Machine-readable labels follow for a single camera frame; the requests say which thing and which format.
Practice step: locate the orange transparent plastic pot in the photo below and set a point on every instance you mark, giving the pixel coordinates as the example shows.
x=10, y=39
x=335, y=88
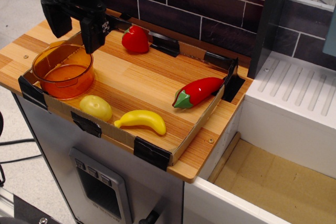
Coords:
x=64, y=71

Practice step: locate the yellow plastic toy potato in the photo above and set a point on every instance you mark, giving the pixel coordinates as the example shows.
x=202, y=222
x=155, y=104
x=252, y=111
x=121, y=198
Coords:
x=96, y=106

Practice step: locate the grey toy dishwasher cabinet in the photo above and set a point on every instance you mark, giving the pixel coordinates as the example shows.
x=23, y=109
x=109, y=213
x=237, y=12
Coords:
x=101, y=182

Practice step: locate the dark grey vertical post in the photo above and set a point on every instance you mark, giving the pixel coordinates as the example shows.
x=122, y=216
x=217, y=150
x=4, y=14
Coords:
x=266, y=34

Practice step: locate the white toy sink unit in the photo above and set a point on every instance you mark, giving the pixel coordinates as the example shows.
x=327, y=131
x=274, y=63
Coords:
x=276, y=161

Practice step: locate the red plastic toy chili pepper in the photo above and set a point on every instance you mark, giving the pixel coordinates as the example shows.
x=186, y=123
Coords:
x=195, y=92

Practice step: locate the red plastic toy strawberry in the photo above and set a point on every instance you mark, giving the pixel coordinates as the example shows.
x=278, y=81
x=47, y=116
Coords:
x=135, y=39

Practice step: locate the yellow plastic toy banana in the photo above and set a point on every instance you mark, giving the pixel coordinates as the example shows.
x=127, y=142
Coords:
x=142, y=118

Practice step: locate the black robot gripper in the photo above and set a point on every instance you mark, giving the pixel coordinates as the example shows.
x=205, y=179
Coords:
x=94, y=26

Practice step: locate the cardboard fence with black tape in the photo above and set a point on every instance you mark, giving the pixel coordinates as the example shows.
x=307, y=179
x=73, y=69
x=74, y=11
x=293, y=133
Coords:
x=133, y=82

